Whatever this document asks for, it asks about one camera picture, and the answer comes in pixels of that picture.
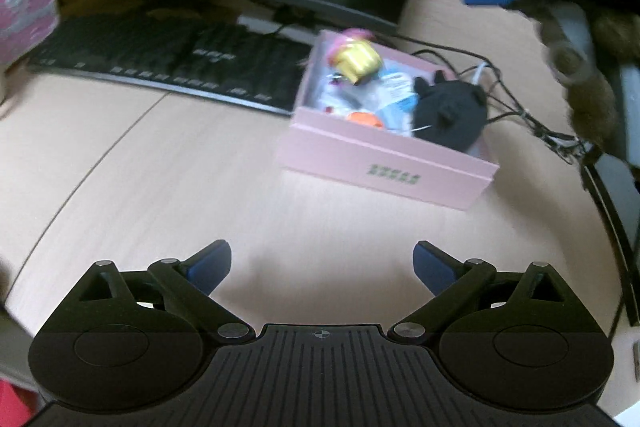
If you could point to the pink pig toy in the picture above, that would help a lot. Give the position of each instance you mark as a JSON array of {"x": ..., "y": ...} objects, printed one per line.
[{"x": 350, "y": 34}]

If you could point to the black plush toy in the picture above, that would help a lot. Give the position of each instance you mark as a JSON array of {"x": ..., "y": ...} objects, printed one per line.
[{"x": 450, "y": 112}]

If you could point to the blue tissue packet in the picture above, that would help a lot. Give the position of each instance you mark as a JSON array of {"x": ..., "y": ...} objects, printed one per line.
[{"x": 395, "y": 99}]

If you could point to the pink gift box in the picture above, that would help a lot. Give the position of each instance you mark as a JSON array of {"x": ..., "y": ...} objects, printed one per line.
[{"x": 27, "y": 7}]

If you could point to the small orange toy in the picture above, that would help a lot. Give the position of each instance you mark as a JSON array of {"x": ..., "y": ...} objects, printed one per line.
[{"x": 365, "y": 119}]

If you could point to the yellow cupcake toy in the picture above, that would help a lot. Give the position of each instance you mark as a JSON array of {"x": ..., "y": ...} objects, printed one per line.
[{"x": 357, "y": 62}]

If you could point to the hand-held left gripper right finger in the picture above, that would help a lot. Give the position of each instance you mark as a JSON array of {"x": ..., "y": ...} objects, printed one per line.
[{"x": 432, "y": 269}]

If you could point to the person's right forearm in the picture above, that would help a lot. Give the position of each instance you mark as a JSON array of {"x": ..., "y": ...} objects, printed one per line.
[{"x": 590, "y": 107}]

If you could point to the black keyboard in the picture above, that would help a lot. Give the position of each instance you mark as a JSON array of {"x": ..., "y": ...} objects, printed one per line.
[{"x": 150, "y": 52}]

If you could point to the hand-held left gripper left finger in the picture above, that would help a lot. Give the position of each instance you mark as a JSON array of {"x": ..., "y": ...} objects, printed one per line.
[{"x": 210, "y": 267}]

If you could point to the pink cardboard box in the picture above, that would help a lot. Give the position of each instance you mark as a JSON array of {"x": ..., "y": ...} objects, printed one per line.
[{"x": 380, "y": 162}]

